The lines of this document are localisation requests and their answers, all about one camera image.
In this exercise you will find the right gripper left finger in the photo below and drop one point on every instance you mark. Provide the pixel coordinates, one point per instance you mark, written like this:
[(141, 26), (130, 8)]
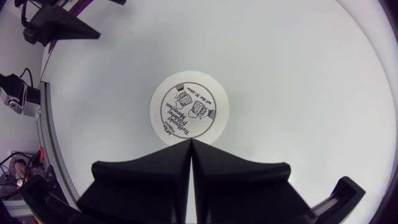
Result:
[(146, 189)]

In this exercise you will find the person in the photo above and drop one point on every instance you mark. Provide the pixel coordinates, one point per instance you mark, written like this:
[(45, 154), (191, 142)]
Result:
[(19, 169)]

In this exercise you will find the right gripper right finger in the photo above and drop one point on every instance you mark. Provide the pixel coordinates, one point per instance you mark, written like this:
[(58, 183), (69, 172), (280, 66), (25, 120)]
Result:
[(242, 193)]

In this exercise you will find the round white coaster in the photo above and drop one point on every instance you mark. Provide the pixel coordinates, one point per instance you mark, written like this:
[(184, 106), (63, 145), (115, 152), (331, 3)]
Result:
[(189, 105)]

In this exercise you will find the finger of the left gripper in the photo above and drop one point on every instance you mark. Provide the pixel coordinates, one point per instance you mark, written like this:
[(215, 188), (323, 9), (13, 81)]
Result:
[(59, 26)]

